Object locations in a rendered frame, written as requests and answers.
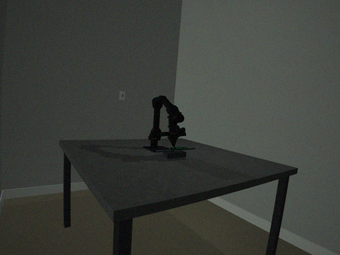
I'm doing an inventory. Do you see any grey switch panel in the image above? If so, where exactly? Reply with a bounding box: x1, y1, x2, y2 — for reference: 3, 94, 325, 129
156, 147, 195, 159

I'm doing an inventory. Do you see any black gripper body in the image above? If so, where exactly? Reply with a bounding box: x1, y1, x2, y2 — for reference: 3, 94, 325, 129
160, 124, 186, 137

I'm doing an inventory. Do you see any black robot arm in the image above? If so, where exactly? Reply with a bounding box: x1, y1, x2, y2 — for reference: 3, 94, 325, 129
148, 96, 185, 148

